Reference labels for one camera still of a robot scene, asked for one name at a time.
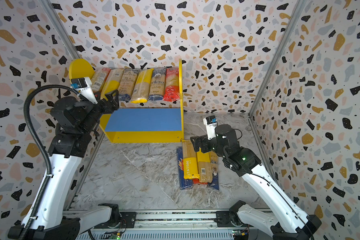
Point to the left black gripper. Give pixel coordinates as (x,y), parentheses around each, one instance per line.
(115,104)

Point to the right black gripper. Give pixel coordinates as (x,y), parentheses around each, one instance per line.
(203,143)

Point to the long yellow spaghetti bag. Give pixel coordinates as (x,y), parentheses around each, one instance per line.
(112,81)

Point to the dark blue spaghetti bag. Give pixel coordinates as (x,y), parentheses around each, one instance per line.
(127,84)

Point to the yellow spaghetti bag with text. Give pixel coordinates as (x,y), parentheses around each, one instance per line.
(190,163)

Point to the red label spaghetti bag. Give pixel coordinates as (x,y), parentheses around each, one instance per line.
(99,78)

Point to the yellow top spaghetti bag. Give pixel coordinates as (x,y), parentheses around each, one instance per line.
(142,87)

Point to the blue white spaghetti bag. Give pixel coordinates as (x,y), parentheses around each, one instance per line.
(158,83)

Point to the blue Barilla spaghetti bag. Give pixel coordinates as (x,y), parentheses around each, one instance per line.
(184,183)

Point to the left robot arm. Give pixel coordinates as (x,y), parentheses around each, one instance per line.
(77,117)

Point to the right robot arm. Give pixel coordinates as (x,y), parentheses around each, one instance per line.
(287,221)

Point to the yellow shelf unit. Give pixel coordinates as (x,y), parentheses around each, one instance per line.
(134,125)

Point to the red bag underneath pile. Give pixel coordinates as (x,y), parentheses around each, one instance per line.
(197,182)

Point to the navy spaghetti bag far right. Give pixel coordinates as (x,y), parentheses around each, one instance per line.
(214,166)

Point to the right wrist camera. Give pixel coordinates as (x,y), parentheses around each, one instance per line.
(211,123)

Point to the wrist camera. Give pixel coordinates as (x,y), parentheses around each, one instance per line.
(211,123)
(84,87)

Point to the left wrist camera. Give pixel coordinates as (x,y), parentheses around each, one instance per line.
(84,87)

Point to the metal base rail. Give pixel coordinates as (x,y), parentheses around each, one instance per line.
(209,224)

